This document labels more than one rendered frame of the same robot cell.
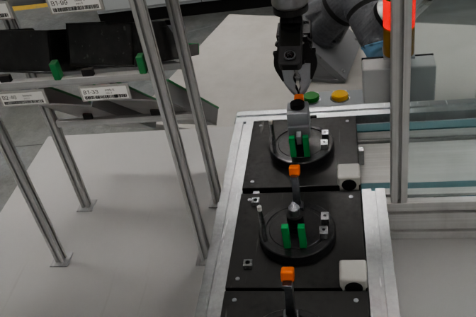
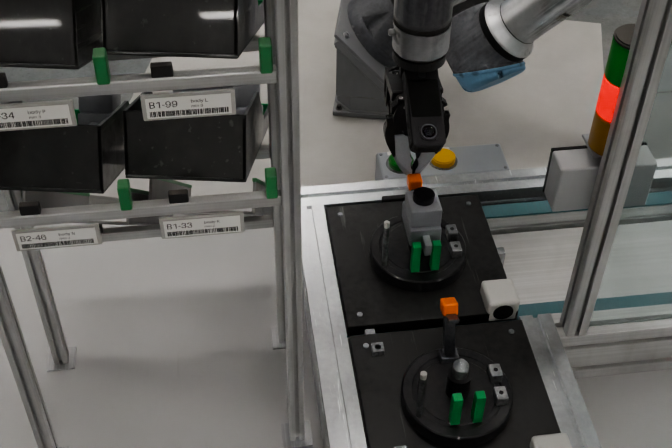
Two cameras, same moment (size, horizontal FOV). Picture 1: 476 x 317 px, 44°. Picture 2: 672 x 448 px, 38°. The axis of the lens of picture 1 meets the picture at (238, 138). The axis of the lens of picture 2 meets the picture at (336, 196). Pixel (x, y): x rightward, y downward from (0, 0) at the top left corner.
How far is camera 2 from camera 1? 0.45 m
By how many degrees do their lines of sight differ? 18
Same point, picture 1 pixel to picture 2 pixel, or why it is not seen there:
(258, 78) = not seen: hidden behind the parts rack
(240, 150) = (317, 257)
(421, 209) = (602, 341)
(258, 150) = (351, 258)
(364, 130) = (491, 216)
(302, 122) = (433, 222)
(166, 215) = (206, 367)
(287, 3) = (424, 53)
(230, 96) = not seen: hidden behind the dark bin
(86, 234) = (81, 411)
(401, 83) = (615, 189)
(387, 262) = (586, 430)
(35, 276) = not seen: outside the picture
